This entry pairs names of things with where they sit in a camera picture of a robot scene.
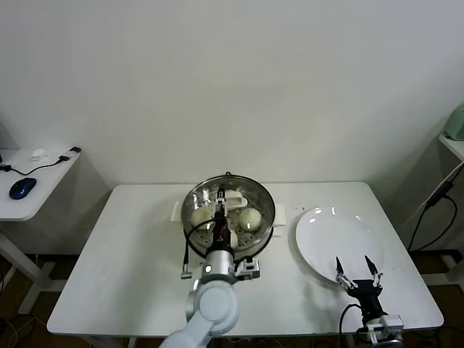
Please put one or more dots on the white side table with mouse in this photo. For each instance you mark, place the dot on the white side table with mouse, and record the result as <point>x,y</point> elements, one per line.
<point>47,181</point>

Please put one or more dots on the small white crumpled object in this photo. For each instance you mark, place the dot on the small white crumpled object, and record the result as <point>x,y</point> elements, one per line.
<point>40,154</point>

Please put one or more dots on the mint green appliance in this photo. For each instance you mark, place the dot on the mint green appliance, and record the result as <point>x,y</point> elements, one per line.
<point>456,125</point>

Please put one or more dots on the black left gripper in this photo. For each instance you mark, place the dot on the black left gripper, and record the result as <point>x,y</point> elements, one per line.
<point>222,235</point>

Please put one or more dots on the white steamed baozi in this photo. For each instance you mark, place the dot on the white steamed baozi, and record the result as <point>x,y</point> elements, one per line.
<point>198,217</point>
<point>235,239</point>
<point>250,219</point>

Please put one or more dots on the stainless steel steamer basket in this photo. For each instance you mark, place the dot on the stainless steel steamer basket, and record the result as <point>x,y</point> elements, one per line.
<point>260,246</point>

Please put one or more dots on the white electric cooking pot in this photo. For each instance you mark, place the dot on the white electric cooking pot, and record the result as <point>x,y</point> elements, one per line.
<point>281,217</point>

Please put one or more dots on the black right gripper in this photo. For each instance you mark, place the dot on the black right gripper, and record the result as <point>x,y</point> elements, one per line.
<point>368,293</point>

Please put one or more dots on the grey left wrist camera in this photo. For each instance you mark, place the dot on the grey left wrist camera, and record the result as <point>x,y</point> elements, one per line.
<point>250,270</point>

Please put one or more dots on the blue computer mouse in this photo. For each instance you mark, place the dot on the blue computer mouse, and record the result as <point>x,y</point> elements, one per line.
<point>22,188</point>

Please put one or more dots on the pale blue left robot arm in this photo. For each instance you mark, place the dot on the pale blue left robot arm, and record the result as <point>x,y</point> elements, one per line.
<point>217,304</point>

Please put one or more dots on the white round plate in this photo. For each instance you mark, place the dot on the white round plate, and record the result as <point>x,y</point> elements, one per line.
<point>326,235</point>

